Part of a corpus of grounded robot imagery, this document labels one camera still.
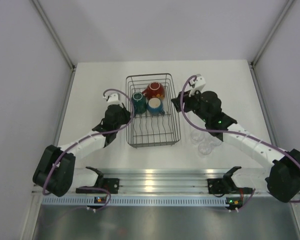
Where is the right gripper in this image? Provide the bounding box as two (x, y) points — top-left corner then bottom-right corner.
(172, 86), (210, 123)

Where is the dark blue cup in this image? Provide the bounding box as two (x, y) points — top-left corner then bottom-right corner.
(147, 97), (165, 116)

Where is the red cup white inside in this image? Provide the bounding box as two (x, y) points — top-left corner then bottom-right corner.
(141, 81), (166, 100)

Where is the dark green mug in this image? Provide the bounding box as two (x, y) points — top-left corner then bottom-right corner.
(131, 92), (147, 115)

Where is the wire dish rack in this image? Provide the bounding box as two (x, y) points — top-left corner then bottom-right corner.
(125, 73), (181, 148)

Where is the clear glass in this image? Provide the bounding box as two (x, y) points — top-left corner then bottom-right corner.
(197, 142), (213, 157)
(190, 129), (205, 145)
(208, 136), (223, 148)

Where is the clear glass front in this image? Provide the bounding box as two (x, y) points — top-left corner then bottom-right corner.
(197, 142), (213, 157)

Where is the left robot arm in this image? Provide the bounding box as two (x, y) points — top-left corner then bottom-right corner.
(32, 104), (131, 197)

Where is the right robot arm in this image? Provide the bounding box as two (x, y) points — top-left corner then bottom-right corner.
(171, 90), (300, 203)

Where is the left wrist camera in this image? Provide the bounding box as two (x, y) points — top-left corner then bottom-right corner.
(103, 92), (121, 105)

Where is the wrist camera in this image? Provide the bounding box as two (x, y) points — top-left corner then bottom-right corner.
(103, 92), (121, 105)
(188, 74), (206, 97)

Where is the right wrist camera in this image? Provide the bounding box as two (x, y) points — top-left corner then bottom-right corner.
(188, 74), (206, 97)

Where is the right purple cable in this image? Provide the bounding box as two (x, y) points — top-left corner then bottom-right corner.
(179, 74), (300, 213)

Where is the purple cable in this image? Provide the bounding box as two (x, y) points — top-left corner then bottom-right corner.
(179, 74), (300, 213)
(42, 88), (136, 211)

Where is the aluminium mounting rail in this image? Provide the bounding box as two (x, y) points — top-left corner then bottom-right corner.
(32, 167), (300, 196)

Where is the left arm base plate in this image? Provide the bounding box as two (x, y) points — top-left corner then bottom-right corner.
(75, 178), (120, 194)

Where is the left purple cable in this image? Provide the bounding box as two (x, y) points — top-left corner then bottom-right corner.
(42, 88), (136, 211)

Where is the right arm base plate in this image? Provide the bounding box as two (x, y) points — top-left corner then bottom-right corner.
(207, 178), (230, 197)

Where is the slotted cable duct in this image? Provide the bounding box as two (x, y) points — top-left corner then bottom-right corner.
(41, 195), (230, 207)

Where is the right aluminium frame post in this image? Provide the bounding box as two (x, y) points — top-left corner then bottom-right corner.
(249, 0), (296, 70)

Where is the aluminium frame post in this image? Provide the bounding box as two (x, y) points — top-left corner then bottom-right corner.
(249, 0), (296, 70)
(30, 0), (76, 71)

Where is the left aluminium frame post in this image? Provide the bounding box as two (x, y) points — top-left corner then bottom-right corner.
(30, 0), (76, 71)

